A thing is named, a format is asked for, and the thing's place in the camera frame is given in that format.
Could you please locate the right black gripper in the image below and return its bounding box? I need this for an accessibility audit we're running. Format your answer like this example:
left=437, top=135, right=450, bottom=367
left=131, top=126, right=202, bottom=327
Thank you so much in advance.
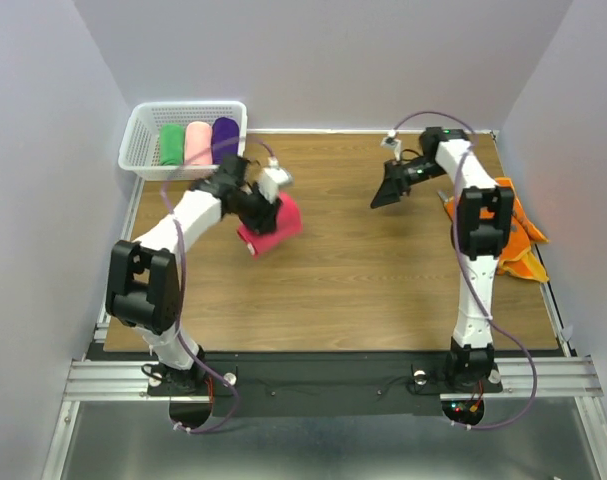
left=369, top=157, right=445, bottom=209

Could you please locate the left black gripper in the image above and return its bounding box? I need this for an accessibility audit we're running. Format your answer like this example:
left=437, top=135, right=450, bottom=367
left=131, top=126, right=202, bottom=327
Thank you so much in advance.
left=234, top=178, right=283, bottom=235

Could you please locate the pink microfiber towel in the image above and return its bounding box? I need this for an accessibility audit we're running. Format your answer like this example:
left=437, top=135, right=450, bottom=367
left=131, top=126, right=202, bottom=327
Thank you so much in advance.
left=237, top=193, right=302, bottom=257

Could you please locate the orange towel with blue spots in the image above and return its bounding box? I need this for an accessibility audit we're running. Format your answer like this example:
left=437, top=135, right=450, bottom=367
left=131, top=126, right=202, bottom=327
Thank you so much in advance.
left=442, top=175, right=552, bottom=285

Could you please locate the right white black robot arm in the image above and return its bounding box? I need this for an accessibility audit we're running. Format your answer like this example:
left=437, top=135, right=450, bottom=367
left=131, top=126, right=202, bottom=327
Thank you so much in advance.
left=370, top=127, right=515, bottom=390

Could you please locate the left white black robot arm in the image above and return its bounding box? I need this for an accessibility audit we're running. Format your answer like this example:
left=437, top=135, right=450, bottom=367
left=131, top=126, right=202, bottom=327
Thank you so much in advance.
left=105, top=155, right=293, bottom=394

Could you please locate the purple rolled towel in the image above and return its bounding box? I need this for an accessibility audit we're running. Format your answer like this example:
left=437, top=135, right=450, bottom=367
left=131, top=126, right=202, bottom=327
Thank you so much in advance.
left=211, top=117, right=240, bottom=165

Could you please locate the light pink rolled towel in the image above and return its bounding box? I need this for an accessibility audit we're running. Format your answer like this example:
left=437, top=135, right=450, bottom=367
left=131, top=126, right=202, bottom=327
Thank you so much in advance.
left=184, top=121, right=212, bottom=166

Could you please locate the green rolled towel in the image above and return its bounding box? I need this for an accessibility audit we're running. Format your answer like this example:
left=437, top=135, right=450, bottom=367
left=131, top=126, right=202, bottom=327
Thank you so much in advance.
left=158, top=124, right=185, bottom=166

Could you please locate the white plastic basket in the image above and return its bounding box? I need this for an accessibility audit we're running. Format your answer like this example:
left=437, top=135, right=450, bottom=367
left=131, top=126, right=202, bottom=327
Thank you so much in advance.
left=118, top=100, right=247, bottom=181

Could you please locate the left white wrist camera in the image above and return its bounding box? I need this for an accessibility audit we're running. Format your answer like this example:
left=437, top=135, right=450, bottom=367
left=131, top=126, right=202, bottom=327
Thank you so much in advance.
left=257, top=156, right=294, bottom=203

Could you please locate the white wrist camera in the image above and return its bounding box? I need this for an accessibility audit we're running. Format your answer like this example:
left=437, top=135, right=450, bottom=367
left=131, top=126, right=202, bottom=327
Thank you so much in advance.
left=380, top=129, right=402, bottom=155
left=257, top=156, right=294, bottom=203

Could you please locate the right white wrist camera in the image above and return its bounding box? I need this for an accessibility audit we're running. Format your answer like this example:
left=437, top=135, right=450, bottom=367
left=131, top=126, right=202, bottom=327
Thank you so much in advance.
left=380, top=129, right=402, bottom=155

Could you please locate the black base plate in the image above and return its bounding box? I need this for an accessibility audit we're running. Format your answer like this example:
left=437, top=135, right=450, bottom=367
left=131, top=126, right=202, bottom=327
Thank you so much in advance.
left=66, top=352, right=591, bottom=417

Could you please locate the aluminium frame rail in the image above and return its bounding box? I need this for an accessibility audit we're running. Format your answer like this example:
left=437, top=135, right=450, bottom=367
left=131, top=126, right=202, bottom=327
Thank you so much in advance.
left=63, top=357, right=603, bottom=403

